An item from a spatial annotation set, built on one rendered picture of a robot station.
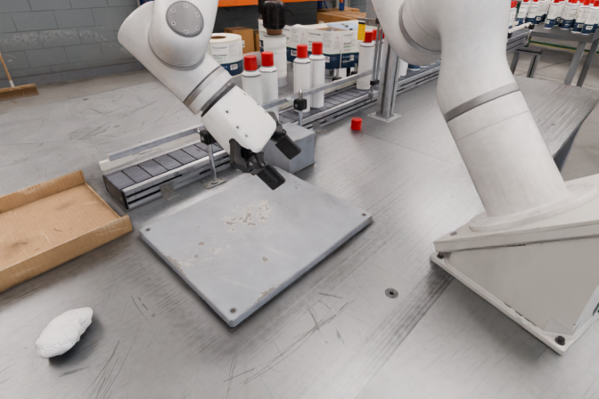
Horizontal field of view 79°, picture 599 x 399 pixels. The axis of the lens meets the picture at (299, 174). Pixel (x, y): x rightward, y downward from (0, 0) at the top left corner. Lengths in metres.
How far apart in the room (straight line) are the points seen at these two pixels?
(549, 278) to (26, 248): 0.87
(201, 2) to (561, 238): 0.55
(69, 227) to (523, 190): 0.83
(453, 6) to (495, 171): 0.25
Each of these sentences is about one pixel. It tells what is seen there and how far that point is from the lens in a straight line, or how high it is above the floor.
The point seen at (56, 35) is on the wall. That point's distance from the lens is 5.45.
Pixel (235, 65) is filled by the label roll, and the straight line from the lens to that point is 1.59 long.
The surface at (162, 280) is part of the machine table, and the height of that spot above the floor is 0.83.
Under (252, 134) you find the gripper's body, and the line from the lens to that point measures 0.57.
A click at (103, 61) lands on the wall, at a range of 5.54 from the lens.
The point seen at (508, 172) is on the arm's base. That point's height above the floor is 1.02.
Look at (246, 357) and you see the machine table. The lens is 0.57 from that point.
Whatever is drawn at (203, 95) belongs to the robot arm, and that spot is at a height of 1.13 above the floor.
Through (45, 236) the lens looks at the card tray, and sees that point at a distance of 0.88.
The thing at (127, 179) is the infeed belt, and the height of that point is 0.88.
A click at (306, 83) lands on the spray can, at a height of 0.98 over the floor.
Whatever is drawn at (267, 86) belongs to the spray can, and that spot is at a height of 1.00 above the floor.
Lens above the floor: 1.30
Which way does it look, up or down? 31 degrees down
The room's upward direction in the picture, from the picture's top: straight up
